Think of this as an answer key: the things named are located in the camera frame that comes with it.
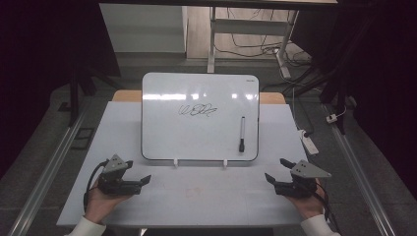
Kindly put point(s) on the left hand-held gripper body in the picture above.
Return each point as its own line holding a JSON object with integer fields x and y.
{"x": 118, "y": 187}

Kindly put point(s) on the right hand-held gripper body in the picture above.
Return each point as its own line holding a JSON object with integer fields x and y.
{"x": 296, "y": 188}

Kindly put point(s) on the white marker pen black cap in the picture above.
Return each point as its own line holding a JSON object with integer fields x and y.
{"x": 242, "y": 132}

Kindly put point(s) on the white whiteboard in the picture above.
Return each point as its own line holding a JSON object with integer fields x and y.
{"x": 196, "y": 137}

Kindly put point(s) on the person's right hand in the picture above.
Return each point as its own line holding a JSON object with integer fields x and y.
{"x": 308, "y": 206}

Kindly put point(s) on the person's left hand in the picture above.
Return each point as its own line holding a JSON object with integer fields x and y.
{"x": 100, "y": 205}

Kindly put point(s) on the white whiteboard stand clip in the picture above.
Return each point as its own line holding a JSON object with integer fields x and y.
{"x": 175, "y": 163}
{"x": 225, "y": 163}

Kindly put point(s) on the small white plug adapter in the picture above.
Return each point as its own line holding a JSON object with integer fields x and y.
{"x": 331, "y": 118}

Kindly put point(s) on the black metal stand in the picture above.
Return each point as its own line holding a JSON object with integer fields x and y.
{"x": 74, "y": 98}
{"x": 339, "y": 95}

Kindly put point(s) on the aluminium floor rail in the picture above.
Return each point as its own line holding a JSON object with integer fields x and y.
{"x": 46, "y": 173}
{"x": 360, "y": 177}

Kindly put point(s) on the white desk frame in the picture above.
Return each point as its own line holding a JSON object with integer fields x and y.
{"x": 249, "y": 27}

